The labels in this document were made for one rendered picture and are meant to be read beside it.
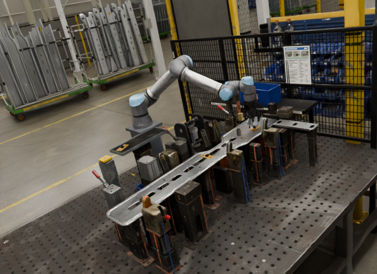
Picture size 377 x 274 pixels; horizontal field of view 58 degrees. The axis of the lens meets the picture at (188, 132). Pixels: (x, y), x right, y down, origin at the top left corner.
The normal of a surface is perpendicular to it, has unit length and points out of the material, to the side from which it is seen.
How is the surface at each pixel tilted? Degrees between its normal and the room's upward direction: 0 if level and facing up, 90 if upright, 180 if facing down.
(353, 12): 86
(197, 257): 0
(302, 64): 90
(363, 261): 0
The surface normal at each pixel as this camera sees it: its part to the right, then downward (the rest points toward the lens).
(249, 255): -0.18, -0.91
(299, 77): -0.68, 0.39
